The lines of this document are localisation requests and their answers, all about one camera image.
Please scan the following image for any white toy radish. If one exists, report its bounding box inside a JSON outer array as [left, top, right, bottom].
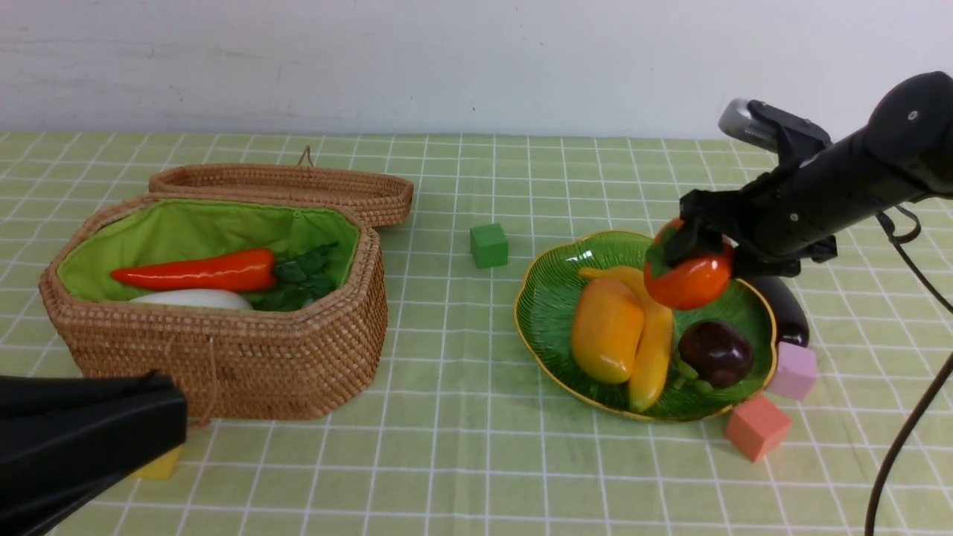
[[129, 289, 253, 310]]

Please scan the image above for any orange toy persimmon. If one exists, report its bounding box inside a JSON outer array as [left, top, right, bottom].
[[643, 217, 734, 310]]

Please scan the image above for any dark purple toy eggplant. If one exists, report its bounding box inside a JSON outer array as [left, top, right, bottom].
[[745, 277, 811, 348]]

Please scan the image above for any red toy chili pepper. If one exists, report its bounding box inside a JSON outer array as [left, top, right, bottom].
[[110, 243, 340, 312]]

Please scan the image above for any green checkered tablecloth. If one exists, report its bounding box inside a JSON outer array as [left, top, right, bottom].
[[1, 132, 951, 535]]

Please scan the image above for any woven wicker basket lid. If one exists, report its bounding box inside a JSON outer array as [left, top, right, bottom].
[[147, 147, 415, 227]]

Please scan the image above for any purple toy mangosteen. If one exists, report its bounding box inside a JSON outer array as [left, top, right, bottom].
[[674, 320, 755, 393]]

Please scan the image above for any green cube block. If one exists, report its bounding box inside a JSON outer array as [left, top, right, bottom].
[[469, 223, 509, 270]]

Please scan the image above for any pink cube block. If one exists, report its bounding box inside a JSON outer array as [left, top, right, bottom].
[[766, 342, 819, 401]]

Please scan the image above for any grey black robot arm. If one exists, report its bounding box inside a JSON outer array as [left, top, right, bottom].
[[2, 71, 951, 535]]

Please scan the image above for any green leaf-shaped glass plate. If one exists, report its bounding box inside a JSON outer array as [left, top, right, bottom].
[[514, 230, 777, 423]]

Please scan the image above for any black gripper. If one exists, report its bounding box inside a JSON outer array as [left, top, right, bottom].
[[663, 189, 838, 278]]

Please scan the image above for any orange yellow toy mango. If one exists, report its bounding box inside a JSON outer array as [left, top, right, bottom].
[[570, 278, 646, 384]]

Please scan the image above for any green fabric basket lining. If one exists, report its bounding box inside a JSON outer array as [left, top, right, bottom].
[[57, 198, 360, 311]]

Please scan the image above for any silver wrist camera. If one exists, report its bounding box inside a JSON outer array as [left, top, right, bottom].
[[718, 98, 832, 166]]

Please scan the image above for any woven wicker basket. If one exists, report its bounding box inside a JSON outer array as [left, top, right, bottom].
[[39, 194, 388, 421]]

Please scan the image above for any salmon red cube block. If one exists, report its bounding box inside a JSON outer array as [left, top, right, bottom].
[[724, 395, 791, 462]]

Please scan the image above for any yellow toy banana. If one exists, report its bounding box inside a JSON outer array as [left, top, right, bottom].
[[579, 266, 674, 413]]

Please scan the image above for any yellow cube block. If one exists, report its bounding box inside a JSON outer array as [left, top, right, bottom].
[[130, 445, 182, 479]]

